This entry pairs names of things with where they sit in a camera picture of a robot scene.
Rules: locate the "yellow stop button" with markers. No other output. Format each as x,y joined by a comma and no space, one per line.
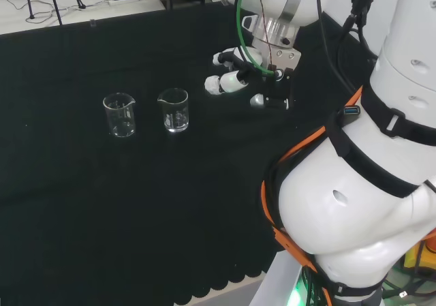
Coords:
413,258

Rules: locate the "blue USB plug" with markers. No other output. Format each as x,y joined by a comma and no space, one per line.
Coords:
352,110

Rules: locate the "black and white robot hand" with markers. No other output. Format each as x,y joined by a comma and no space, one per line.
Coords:
272,88

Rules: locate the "clear glass beaker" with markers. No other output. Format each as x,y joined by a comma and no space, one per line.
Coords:
175,127
119,132

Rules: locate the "black scalloped table cloth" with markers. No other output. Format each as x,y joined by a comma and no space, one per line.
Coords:
102,183

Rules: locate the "small clear cloth clip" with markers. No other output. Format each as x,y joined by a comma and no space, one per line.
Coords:
225,2
92,23

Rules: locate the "pale base plate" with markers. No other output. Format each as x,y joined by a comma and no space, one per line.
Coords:
276,282

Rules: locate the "black tripod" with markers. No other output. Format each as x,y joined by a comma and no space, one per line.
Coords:
54,1

